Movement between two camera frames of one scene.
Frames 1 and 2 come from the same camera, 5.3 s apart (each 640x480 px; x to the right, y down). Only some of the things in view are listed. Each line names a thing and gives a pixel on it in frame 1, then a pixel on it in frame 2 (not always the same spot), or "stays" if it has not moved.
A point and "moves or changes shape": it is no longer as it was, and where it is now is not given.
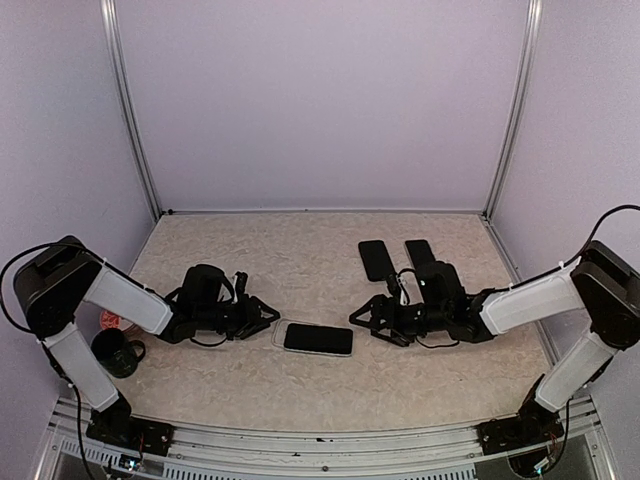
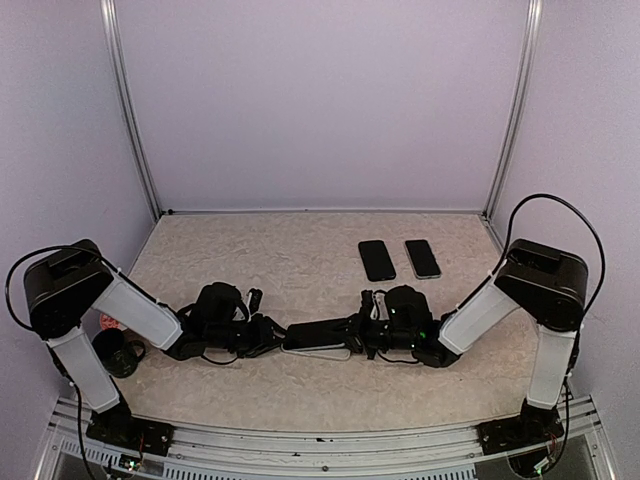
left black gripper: x=250 y=314 to x=264 y=338
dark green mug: x=117 y=356 stays
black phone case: x=376 y=259 stays
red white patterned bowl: x=109 y=320 stays
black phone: x=319 y=338 moves or changes shape
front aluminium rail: x=571 y=452 stays
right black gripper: x=379 y=303 to x=354 y=326
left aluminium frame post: x=131 y=103 stays
